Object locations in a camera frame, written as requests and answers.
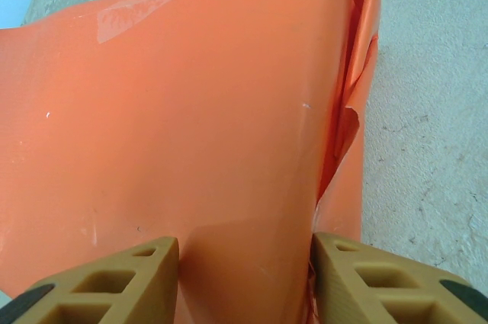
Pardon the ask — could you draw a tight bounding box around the orange cloth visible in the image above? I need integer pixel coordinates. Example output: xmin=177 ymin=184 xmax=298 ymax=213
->
xmin=0 ymin=0 xmax=384 ymax=324

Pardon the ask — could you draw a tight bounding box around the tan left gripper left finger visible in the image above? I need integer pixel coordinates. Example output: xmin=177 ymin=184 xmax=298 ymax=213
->
xmin=0 ymin=236 xmax=180 ymax=324

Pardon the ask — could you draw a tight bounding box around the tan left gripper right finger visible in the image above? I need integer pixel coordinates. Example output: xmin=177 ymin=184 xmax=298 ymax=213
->
xmin=312 ymin=231 xmax=488 ymax=324

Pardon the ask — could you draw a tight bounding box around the clear tape piece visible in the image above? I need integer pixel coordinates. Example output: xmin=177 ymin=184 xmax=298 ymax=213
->
xmin=95 ymin=0 xmax=203 ymax=46

